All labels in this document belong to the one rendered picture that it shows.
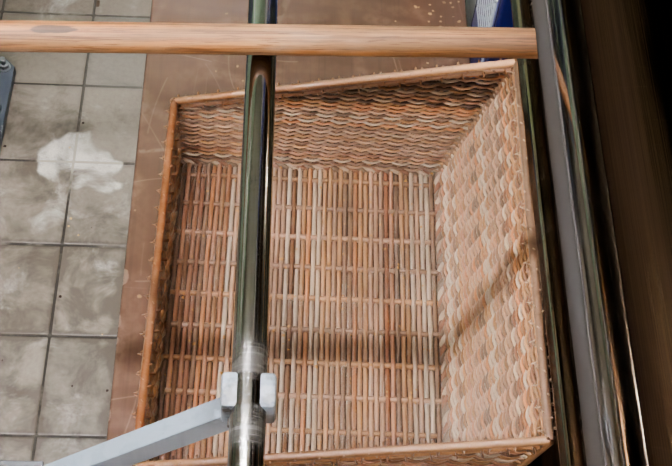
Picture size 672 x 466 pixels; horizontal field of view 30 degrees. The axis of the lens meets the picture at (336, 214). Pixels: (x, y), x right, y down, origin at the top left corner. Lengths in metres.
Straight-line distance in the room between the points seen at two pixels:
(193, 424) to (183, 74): 0.98
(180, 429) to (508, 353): 0.55
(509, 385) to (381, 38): 0.50
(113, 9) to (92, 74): 0.19
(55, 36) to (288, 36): 0.22
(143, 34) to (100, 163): 1.41
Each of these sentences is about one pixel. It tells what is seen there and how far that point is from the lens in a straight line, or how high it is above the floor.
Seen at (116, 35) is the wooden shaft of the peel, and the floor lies 1.20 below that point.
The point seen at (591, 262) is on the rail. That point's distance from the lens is 0.82.
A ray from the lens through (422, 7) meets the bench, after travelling 2.11.
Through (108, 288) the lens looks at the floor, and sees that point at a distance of 2.45.
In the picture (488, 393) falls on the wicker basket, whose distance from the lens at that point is 1.57.
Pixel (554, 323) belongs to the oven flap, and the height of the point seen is 0.95.
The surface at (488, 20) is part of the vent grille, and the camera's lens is 1.89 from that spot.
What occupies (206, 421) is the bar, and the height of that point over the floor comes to 1.12.
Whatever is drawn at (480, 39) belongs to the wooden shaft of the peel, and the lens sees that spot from 1.23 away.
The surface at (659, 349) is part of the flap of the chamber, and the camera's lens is 0.83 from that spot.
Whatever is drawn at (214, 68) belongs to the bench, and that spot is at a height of 0.58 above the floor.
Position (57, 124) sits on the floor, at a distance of 2.68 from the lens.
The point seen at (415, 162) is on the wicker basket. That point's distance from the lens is 1.86.
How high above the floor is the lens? 2.12
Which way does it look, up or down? 57 degrees down
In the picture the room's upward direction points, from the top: 6 degrees clockwise
